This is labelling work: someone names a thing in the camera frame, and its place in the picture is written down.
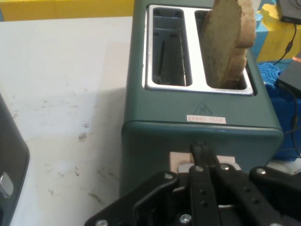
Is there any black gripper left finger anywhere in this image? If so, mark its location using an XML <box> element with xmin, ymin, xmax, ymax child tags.
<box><xmin>84</xmin><ymin>140</ymin><xmax>221</xmax><ymax>226</ymax></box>

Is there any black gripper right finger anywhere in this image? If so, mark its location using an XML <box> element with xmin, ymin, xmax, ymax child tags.
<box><xmin>199</xmin><ymin>140</ymin><xmax>301</xmax><ymax>226</ymax></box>

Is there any cream and silver toaster lever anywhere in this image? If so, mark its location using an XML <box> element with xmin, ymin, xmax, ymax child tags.
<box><xmin>169</xmin><ymin>151</ymin><xmax>242</xmax><ymax>176</ymax></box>

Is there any dark green two-slot toaster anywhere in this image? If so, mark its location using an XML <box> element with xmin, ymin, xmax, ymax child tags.
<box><xmin>119</xmin><ymin>0</ymin><xmax>285</xmax><ymax>206</ymax></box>

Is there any blue foam mat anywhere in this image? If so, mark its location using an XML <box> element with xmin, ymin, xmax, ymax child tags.
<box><xmin>254</xmin><ymin>10</ymin><xmax>301</xmax><ymax>162</ymax></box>

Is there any flat black device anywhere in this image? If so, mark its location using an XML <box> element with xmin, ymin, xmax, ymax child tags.
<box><xmin>276</xmin><ymin>58</ymin><xmax>301</xmax><ymax>95</ymax></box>

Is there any dark grey appliance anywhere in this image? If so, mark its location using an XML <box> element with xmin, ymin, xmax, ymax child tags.
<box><xmin>0</xmin><ymin>93</ymin><xmax>31</xmax><ymax>226</ymax></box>

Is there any brown bread slice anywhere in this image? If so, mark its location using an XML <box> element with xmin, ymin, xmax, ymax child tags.
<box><xmin>199</xmin><ymin>0</ymin><xmax>257</xmax><ymax>89</ymax></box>

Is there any black box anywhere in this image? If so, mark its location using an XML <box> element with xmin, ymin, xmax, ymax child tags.
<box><xmin>276</xmin><ymin>0</ymin><xmax>301</xmax><ymax>24</ymax></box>

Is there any yellow corrugated board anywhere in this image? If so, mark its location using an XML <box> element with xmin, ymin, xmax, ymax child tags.
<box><xmin>0</xmin><ymin>0</ymin><xmax>135</xmax><ymax>23</ymax></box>

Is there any thin black cable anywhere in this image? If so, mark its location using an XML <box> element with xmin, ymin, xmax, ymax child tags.
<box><xmin>272</xmin><ymin>21</ymin><xmax>298</xmax><ymax>67</ymax></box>

